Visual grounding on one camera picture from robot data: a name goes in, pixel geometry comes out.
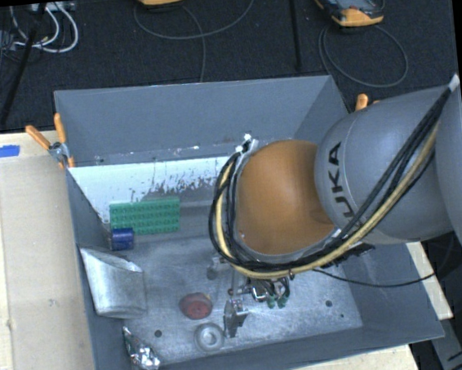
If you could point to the pale cardboard board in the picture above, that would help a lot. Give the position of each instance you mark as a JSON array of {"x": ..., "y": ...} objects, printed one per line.
[{"x": 43, "y": 273}]

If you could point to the grey metal bin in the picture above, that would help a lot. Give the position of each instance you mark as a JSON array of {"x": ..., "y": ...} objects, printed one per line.
[{"x": 174, "y": 116}]

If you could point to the red-brown round disc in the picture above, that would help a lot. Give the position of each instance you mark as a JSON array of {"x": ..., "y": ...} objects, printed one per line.
[{"x": 195, "y": 306}]

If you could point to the crumpled silver foil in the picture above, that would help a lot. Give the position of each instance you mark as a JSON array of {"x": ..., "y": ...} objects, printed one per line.
[{"x": 142, "y": 353}]

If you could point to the green studded flat plate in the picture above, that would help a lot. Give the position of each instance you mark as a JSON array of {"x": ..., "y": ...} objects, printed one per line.
[{"x": 145, "y": 217}]

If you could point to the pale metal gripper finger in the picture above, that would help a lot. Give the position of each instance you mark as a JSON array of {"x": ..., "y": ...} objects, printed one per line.
[
  {"x": 216, "y": 267},
  {"x": 234, "y": 316}
]

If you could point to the small blue block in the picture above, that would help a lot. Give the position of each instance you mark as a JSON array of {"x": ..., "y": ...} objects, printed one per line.
[{"x": 122, "y": 239}]

